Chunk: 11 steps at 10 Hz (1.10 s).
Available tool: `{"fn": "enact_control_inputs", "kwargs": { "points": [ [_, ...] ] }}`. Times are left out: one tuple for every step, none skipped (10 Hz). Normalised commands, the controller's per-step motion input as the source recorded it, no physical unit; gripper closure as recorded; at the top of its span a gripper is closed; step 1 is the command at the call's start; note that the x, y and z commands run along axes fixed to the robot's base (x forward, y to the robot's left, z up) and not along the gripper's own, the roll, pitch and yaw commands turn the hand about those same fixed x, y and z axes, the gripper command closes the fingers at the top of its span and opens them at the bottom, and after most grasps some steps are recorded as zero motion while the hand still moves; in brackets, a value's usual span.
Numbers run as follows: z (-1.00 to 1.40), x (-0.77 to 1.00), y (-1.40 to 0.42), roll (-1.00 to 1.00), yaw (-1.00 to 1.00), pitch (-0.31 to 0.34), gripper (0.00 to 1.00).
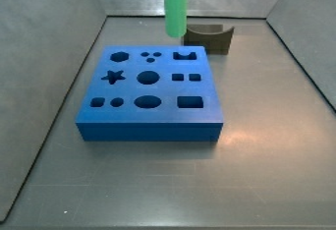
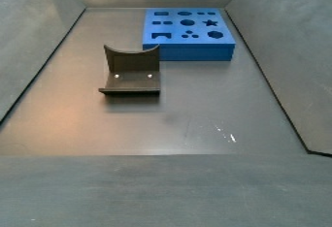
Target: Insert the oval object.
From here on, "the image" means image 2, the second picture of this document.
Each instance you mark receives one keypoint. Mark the blue shape sorter block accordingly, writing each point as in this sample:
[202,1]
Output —
[191,34]

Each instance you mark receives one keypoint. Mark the black curved holder bracket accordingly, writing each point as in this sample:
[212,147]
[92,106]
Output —
[133,71]

